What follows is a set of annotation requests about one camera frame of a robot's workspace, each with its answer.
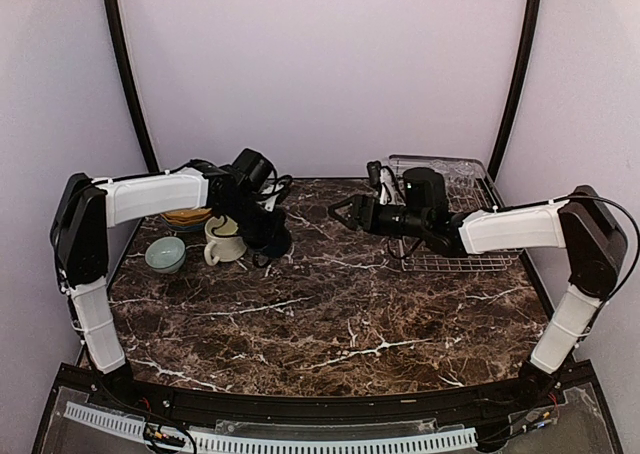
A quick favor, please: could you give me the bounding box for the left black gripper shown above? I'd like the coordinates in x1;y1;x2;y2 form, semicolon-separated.
219;191;287;243

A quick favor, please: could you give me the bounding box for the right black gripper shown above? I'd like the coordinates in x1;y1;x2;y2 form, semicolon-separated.
328;193;429;238

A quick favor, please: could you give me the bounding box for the cream ribbed mug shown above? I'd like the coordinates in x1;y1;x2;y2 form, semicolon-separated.
203;216;247;266

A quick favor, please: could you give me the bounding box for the dark blue mug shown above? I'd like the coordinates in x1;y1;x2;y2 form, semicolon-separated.
252;230;292;269

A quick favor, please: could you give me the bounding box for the yellow polka dot plate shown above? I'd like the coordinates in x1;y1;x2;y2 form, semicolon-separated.
161;208;211;220
161;217;207;230

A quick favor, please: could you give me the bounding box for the pale green bowl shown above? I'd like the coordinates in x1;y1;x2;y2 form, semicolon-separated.
145;236;186;274

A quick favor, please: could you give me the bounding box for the clear drinking glass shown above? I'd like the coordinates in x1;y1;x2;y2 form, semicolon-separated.
432;159;475;177

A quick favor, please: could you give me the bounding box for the blue polka dot plate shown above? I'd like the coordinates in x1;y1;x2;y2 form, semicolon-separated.
168;223;205;233

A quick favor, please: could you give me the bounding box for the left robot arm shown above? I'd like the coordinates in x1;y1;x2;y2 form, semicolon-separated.
50;150;292;410

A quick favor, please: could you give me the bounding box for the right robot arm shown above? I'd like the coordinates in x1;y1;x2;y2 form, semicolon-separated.
328;185;628;408

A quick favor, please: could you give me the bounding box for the wire dish rack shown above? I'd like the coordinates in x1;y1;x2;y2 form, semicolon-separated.
388;154;521;273

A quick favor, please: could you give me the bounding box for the black front rail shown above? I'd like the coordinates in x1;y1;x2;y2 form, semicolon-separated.
74;370;565;429

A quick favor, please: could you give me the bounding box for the white slotted cable duct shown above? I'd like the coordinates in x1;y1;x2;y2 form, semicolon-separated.
64;402;477;453

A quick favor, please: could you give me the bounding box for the left black frame post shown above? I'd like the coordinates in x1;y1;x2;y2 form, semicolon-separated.
103;0;160;173

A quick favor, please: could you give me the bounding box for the black frame post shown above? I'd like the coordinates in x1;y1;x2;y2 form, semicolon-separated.
487;0;541;181
103;0;160;173

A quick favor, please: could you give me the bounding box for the right black frame post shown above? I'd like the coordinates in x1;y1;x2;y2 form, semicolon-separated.
487;0;541;181

